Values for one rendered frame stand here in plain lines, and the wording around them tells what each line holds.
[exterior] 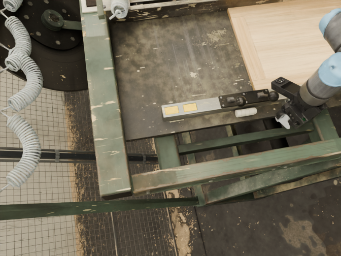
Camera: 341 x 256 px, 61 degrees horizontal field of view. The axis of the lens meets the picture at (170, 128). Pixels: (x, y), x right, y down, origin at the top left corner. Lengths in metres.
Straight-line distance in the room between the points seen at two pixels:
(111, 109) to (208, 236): 2.35
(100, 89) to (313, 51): 0.91
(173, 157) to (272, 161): 0.35
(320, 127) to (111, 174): 0.85
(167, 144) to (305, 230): 1.72
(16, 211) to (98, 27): 0.75
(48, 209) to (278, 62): 1.11
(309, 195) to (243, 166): 1.55
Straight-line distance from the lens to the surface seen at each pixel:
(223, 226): 3.02
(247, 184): 1.86
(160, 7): 1.32
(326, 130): 1.32
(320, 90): 0.82
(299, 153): 1.14
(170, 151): 1.10
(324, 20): 0.94
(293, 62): 1.35
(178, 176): 0.99
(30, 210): 1.26
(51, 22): 1.69
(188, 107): 1.09
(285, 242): 2.70
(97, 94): 1.06
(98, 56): 1.14
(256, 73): 1.25
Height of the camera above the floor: 2.34
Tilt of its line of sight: 41 degrees down
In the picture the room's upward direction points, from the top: 83 degrees counter-clockwise
